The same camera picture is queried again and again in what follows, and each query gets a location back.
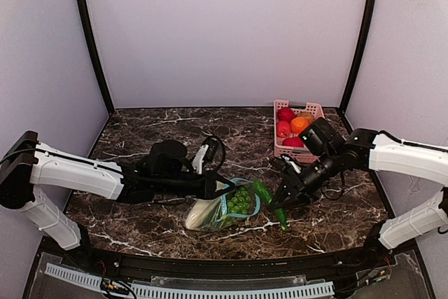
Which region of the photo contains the green cucumber toy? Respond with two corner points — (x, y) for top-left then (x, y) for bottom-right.
(253, 180), (288, 231)

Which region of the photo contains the clear zip top bag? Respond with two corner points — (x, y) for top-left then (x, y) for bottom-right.
(184, 178), (261, 232)

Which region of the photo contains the green grapes toy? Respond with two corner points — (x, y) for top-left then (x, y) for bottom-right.
(223, 186), (252, 225)

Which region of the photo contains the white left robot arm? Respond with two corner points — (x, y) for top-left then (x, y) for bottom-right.
(1, 131), (236, 251)

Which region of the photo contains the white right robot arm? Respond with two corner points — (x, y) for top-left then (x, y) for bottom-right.
(269, 118), (447, 252)

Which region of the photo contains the red strawberry toy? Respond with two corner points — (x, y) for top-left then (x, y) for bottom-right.
(281, 137), (305, 148)

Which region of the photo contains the red apple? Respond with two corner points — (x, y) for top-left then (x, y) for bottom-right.
(276, 120), (291, 139)

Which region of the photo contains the orange tangerine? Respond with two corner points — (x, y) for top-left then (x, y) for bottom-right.
(290, 117), (309, 134)

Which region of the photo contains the pink plastic basket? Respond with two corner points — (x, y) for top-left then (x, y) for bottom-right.
(274, 100), (324, 163)

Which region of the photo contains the brown potato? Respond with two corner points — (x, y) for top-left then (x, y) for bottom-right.
(296, 111), (316, 124)

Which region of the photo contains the red pepper toy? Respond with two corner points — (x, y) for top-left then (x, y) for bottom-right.
(276, 107), (296, 123)

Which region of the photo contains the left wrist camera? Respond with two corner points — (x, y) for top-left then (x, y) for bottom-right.
(191, 135), (226, 175)

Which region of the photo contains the black front frame rail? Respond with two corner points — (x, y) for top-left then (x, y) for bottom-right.
(64, 220), (391, 282)

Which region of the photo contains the grey slotted cable duct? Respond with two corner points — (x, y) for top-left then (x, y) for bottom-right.
(45, 263), (335, 299)

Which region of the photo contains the black right frame post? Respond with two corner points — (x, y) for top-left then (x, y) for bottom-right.
(339, 0), (376, 114)

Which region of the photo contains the black frame post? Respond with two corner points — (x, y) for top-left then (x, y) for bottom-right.
(76, 0), (115, 116)
(339, 0), (376, 114)

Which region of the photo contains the black left frame post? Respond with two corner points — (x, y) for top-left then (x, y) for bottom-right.
(76, 0), (115, 116)

